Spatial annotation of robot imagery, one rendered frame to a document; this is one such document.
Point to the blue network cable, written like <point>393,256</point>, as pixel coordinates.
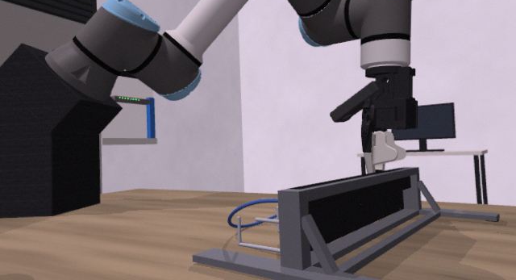
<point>247,205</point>

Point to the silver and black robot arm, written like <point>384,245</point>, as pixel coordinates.
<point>118,38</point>

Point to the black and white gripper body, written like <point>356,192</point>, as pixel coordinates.
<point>399,112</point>

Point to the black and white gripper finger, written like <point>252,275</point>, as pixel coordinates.
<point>401,152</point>
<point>376,151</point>

